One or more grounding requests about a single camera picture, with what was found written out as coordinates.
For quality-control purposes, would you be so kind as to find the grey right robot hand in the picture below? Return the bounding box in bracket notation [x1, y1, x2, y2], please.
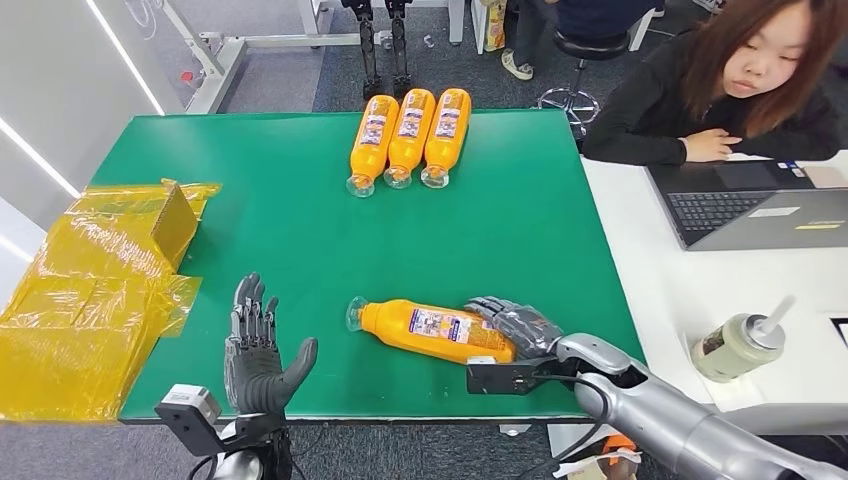
[463, 296, 564, 362]

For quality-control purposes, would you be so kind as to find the orange bottle with label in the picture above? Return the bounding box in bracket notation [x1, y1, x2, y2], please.
[345, 94, 401, 199]
[382, 87, 437, 191]
[345, 296, 518, 366]
[420, 87, 473, 190]

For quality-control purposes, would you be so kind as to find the black stool with chrome base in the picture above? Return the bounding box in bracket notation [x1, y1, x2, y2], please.
[535, 27, 632, 137]

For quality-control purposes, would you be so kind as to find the yellow film wrapped cardboard box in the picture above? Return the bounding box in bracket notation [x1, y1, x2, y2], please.
[0, 177, 222, 425]

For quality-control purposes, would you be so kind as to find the white metal frame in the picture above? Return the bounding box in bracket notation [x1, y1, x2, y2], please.
[158, 0, 467, 115]

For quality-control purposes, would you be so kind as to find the yellow printed carton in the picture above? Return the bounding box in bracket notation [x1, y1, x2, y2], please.
[482, 0, 508, 53]

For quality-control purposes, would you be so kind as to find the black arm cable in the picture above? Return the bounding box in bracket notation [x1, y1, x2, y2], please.
[187, 454, 221, 480]
[516, 374, 611, 480]

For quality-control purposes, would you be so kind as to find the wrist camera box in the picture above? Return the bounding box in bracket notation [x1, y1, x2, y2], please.
[154, 384, 224, 458]
[465, 356, 559, 397]

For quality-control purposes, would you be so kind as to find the drink cup with straw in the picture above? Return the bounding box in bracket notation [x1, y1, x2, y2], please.
[690, 295, 798, 384]

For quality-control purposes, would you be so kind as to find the black robot leg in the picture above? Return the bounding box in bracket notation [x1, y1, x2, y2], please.
[343, 0, 385, 102]
[384, 0, 414, 97]

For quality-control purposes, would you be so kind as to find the grey laptop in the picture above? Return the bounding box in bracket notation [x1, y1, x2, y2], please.
[645, 158, 848, 252]

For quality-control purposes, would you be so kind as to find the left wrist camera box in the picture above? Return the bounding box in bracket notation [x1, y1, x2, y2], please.
[154, 384, 224, 458]

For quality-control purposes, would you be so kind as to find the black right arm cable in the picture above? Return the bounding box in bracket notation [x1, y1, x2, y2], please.
[516, 374, 611, 480]

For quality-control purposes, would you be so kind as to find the person's hand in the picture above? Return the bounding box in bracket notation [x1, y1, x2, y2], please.
[684, 128, 745, 164]

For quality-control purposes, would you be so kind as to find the orange and white object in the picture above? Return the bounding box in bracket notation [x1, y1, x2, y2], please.
[553, 433, 644, 480]

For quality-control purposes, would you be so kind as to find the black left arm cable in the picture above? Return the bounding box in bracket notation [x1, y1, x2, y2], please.
[187, 454, 221, 480]

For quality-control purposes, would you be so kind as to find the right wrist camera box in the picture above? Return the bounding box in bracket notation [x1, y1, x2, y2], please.
[465, 356, 559, 397]

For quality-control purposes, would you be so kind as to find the pale beige pad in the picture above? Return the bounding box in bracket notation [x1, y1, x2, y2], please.
[804, 164, 848, 190]

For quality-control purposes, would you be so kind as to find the person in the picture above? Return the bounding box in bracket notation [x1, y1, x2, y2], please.
[581, 0, 848, 167]
[500, 0, 667, 82]

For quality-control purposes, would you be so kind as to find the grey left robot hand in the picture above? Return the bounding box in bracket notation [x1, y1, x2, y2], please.
[223, 272, 319, 417]

